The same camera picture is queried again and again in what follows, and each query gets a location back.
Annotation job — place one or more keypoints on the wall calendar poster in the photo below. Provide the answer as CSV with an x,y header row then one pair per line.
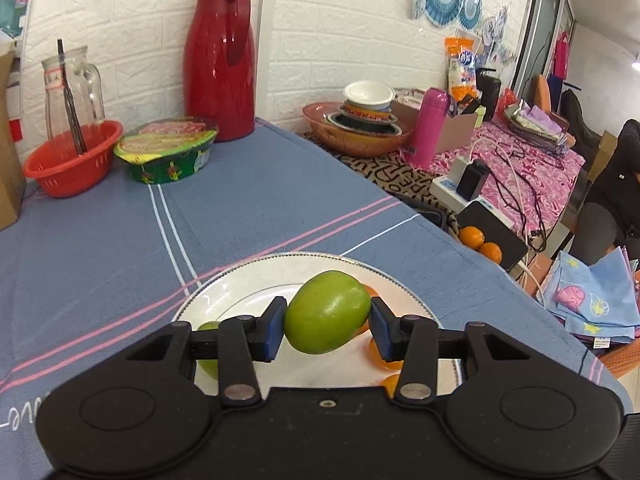
x,y
17,0

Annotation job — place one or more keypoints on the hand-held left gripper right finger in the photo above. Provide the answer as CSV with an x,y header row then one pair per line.
x,y
380,332

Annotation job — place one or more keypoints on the glass pitcher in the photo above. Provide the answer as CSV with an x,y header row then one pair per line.
x,y
82,90

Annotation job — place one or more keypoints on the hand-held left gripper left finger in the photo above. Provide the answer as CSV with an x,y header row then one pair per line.
x,y
274,332

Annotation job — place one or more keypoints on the green instant noodle bowl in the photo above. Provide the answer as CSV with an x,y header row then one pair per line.
x,y
170,160

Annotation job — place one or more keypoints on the stack of folded cloths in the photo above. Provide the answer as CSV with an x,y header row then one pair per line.
x,y
537,122

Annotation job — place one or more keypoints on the red plastic basket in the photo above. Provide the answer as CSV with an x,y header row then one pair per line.
x,y
65,170

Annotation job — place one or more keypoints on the orange snack packet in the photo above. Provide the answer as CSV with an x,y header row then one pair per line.
x,y
462,67

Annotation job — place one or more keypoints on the white plate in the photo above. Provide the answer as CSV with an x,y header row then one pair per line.
x,y
235,295

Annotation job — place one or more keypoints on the white power strip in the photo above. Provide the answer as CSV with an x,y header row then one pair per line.
x,y
445,190

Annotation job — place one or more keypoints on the blue striped tablecloth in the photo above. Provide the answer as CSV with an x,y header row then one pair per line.
x,y
250,210

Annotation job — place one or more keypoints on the light blue printed cloth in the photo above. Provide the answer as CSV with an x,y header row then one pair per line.
x,y
595,300

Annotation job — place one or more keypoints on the dark chopsticks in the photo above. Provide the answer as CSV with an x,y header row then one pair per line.
x,y
70,100

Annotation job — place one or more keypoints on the brown cardboard box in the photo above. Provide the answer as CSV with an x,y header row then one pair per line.
x,y
7,170

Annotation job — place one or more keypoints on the pink thermos bottle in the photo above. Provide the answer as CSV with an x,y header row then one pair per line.
x,y
427,130

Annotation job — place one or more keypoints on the orange chair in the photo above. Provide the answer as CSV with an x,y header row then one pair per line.
x,y
542,95

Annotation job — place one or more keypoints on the stack of patterned bowls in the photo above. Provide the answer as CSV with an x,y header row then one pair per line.
x,y
365,119

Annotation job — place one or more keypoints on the black charger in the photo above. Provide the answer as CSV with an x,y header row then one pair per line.
x,y
472,182

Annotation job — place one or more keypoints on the brown black patterned cloth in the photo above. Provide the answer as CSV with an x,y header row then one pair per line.
x,y
380,175

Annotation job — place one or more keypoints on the small open cardboard box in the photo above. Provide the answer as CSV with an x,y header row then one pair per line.
x,y
462,130

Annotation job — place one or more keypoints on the green mango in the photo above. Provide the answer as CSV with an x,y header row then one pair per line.
x,y
327,312
207,367

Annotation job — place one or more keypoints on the hanging bags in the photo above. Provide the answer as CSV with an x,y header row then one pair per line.
x,y
560,60

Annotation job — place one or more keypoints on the white paper bowl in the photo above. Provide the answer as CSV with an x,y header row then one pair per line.
x,y
369,94

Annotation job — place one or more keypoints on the red thermos jug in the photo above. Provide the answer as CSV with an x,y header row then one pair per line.
x,y
215,60

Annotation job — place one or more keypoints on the pink printed cloth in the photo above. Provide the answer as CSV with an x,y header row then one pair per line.
x,y
550,180

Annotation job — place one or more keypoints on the black speaker box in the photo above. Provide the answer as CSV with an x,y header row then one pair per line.
x,y
489,95

